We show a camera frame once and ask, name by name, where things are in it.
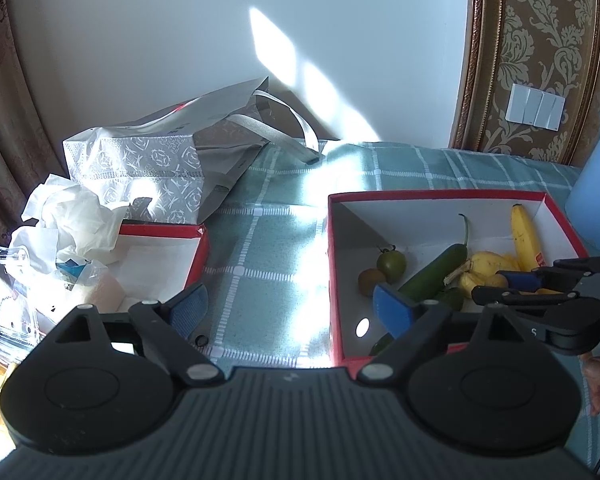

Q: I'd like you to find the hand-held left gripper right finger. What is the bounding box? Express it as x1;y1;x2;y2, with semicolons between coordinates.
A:
357;282;523;386

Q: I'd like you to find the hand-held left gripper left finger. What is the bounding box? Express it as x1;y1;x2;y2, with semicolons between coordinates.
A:
55;281;226;388

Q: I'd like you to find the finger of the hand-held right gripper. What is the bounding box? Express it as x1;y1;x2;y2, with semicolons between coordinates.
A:
495;255;600;294
471;285;582;317

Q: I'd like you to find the plain yellow banana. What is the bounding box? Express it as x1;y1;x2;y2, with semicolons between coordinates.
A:
444;252;563;295

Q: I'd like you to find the yellow banana with sticker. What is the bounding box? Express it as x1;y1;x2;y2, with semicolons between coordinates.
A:
510;203;546;272

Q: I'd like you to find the large red cardboard box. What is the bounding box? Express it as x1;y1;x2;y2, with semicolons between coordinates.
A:
326;190;591;371

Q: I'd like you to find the person's right hand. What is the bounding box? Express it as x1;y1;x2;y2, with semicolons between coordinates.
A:
580;352;600;416

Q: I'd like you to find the brown round fruit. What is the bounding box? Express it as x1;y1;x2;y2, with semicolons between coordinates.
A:
357;268;387;297

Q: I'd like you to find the green cucumber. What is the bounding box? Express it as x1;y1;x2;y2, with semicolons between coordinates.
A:
397;214;473;306

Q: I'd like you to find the small red cardboard box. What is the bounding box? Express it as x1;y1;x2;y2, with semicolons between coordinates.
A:
100;224;212;358

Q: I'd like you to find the light blue electric kettle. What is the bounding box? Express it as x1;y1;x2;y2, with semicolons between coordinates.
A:
565;104;600;253

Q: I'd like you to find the teal checked tablecloth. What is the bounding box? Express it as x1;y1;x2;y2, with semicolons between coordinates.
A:
200;140;600;466

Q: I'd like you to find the grey patterned gift bag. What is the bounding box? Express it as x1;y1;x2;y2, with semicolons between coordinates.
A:
62;76;326;226

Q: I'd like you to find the white crumpled plastic bag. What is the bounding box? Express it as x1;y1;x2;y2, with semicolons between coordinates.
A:
10;174;131;281

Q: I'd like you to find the clear plastic container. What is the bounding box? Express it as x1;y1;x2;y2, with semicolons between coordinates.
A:
0;245;46;356

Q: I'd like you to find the brown patterned curtain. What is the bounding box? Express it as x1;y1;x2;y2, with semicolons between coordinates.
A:
0;0;71;246

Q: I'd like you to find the white light switch panel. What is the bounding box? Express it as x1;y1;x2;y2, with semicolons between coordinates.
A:
506;83;567;131

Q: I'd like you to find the gold damask framed wall panel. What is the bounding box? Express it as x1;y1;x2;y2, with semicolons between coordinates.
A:
450;0;600;166

